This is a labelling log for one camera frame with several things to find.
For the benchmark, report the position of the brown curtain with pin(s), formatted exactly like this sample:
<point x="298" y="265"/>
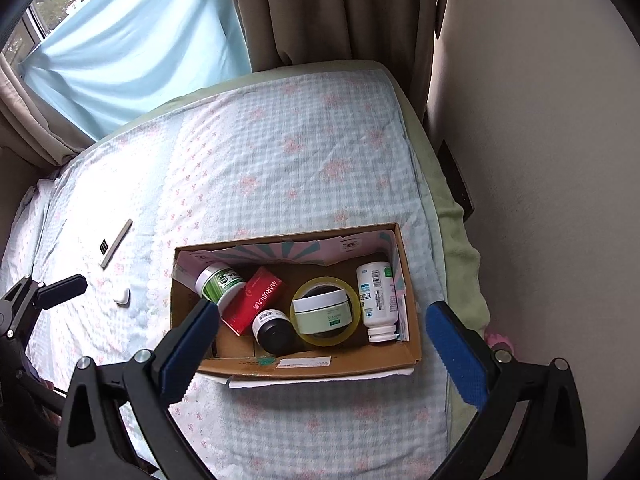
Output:
<point x="30" y="125"/>
<point x="325" y="10"/>

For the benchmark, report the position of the red carton box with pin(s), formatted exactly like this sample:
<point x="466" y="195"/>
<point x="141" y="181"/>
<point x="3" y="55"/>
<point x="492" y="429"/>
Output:
<point x="255" y="300"/>

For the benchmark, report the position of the white earbuds case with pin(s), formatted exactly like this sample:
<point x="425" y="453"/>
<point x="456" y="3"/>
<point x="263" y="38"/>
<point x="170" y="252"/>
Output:
<point x="121" y="296"/>

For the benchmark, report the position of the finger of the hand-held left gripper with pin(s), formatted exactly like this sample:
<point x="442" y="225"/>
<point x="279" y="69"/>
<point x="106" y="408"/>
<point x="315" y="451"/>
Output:
<point x="62" y="288"/>

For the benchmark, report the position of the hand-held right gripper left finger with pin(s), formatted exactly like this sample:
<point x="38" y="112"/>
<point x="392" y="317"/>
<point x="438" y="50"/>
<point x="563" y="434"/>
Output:
<point x="182" y="355"/>

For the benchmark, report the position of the window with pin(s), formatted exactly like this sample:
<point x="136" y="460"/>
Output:
<point x="50" y="5"/>

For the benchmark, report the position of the patterned cardboard box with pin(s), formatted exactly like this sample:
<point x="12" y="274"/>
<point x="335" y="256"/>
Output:
<point x="350" y="360"/>

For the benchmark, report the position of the light blue cloth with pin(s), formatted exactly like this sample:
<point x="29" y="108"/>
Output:
<point x="140" y="45"/>

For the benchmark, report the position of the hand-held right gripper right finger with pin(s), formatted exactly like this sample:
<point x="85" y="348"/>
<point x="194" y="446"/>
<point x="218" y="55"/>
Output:
<point x="457" y="355"/>

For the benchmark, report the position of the pink object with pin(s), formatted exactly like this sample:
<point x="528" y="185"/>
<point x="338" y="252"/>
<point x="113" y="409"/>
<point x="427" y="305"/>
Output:
<point x="500" y="343"/>

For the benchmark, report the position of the grey flat strip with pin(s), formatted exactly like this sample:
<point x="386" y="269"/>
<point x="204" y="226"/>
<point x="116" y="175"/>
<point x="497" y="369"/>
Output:
<point x="116" y="243"/>

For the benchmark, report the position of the black jar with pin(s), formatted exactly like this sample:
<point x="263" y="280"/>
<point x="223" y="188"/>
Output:
<point x="274" y="335"/>

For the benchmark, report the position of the small black card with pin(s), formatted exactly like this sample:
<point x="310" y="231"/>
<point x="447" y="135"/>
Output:
<point x="103" y="245"/>

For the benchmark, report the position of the clear yellowish tape roll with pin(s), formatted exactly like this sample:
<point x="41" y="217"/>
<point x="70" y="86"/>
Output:
<point x="325" y="341"/>

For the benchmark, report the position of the green and white jar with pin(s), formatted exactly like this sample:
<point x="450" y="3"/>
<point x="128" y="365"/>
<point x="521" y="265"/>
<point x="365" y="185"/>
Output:
<point x="220" y="282"/>

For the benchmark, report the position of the white pill bottle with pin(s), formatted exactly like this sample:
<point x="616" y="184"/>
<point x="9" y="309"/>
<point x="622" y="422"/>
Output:
<point x="377" y="300"/>

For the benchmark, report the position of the pale green cream jar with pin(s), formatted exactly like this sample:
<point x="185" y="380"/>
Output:
<point x="320" y="317"/>

